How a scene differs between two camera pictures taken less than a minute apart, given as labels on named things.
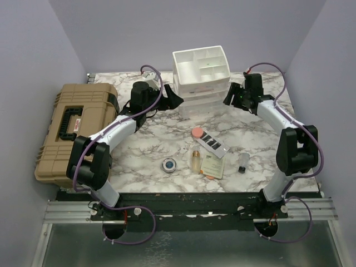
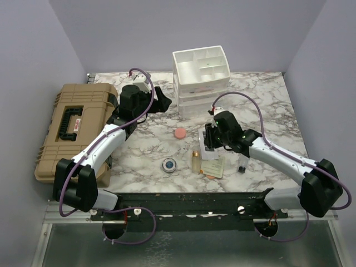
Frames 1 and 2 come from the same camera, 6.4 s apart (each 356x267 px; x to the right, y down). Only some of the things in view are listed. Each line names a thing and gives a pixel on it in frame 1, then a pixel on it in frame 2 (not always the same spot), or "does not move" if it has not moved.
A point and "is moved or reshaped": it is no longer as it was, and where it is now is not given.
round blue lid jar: [169, 165] does not move
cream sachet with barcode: [212, 165] does not move
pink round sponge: [197, 132] → [180, 133]
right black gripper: [235, 90] → [209, 139]
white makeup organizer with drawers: [201, 76] does not move
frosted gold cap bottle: [196, 161] does not move
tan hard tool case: [78, 109] does not move
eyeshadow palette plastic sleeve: [213, 143] is moved or reshaped
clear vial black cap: [244, 158] does not move
